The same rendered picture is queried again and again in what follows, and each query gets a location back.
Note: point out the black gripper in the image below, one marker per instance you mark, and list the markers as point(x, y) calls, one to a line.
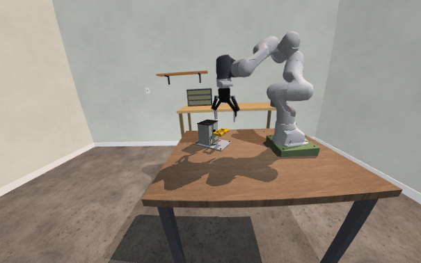
point(225, 98)

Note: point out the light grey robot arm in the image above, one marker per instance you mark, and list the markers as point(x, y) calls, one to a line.
point(298, 89)

